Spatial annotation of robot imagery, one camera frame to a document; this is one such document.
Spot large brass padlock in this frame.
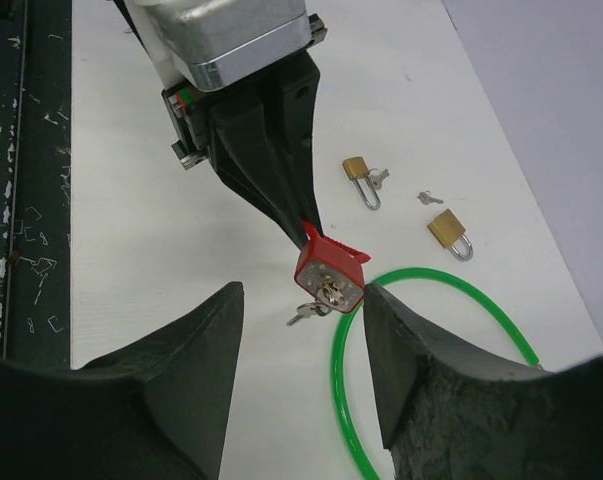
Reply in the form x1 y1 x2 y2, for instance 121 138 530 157
427 209 474 262

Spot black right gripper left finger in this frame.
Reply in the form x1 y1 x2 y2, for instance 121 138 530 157
0 281 244 479

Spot keys of large padlock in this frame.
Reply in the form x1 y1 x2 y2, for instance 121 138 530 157
417 191 444 205

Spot green cable lock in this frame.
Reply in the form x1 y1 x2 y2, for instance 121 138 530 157
330 267 542 480

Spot keys of small padlock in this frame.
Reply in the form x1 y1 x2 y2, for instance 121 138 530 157
368 168 389 190

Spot keys of red lock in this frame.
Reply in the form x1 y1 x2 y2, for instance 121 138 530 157
286 285 348 326

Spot red cable lock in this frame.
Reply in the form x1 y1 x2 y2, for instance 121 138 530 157
294 220 371 313

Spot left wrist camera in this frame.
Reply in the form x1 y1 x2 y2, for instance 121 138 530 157
117 0 311 92

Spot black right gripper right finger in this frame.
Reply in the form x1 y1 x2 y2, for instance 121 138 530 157
364 284 603 479

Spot small brass padlock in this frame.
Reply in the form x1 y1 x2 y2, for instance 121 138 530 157
342 156 381 211

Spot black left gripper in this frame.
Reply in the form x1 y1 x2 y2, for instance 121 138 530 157
162 48 321 248

